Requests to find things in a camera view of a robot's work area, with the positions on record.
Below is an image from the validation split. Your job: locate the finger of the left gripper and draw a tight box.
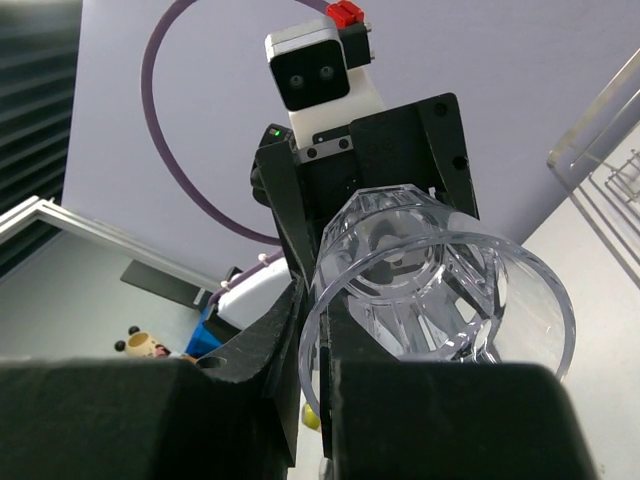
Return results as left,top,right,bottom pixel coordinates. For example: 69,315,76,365
349,92,479,218

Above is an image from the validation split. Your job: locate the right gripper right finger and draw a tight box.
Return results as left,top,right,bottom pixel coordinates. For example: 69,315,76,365
332,361,598,479

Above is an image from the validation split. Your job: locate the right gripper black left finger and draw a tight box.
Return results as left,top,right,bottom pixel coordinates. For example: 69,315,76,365
0,355,301,480

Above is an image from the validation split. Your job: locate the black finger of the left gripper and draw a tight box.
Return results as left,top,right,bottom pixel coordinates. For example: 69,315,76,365
194,144,331,461

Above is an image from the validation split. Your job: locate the large clear plastic tumbler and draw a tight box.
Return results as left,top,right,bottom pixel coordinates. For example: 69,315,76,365
298,184,576,410

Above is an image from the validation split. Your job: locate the pale yellow plastic mug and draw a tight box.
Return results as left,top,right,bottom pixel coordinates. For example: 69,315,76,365
300,403,321,431

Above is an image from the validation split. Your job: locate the blue box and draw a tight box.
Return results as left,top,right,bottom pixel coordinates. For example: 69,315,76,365
185,310,222,359

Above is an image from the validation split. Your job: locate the cartoon figure toy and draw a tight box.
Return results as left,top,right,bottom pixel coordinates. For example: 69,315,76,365
114,326,172,358

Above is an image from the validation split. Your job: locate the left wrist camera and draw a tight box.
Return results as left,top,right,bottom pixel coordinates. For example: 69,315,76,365
264,1,384,161

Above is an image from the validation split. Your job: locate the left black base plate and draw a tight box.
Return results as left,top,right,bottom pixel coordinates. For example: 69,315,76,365
120,261,209,310

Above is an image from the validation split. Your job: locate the clear wire dish rack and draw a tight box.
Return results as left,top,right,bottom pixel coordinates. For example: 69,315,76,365
546,52,639,286

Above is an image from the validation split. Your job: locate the aluminium rail frame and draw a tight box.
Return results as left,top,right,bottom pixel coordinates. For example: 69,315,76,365
1,196,220,291

